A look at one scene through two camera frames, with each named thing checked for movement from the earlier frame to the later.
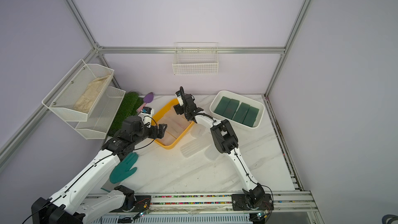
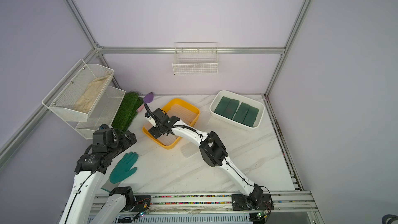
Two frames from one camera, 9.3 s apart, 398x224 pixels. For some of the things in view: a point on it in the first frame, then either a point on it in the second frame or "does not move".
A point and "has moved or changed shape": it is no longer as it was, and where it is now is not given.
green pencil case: (241, 114) does not move
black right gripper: (179, 109) to (154, 131)
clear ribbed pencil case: (192, 147) does not move
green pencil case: (231, 109) does not move
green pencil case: (251, 116) does not move
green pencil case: (222, 105) does not move
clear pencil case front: (176, 123) has moved or changed shape
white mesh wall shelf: (84, 100) does not move
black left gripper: (160, 131) to (130, 136)
